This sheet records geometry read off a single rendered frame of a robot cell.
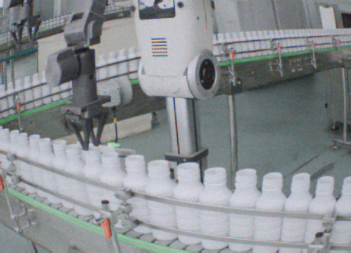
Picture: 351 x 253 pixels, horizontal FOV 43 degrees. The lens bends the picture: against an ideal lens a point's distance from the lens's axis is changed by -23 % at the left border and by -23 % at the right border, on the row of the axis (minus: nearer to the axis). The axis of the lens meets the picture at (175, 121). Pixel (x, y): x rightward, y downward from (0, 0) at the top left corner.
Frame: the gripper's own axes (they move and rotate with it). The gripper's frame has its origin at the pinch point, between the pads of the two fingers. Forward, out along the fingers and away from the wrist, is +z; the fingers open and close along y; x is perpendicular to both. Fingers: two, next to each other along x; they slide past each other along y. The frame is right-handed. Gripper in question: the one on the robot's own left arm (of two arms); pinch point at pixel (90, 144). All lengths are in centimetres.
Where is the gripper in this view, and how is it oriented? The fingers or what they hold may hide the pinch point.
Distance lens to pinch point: 111.7
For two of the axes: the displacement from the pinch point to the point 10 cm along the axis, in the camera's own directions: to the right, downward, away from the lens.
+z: 0.9, 9.6, 2.5
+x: -8.1, -0.7, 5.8
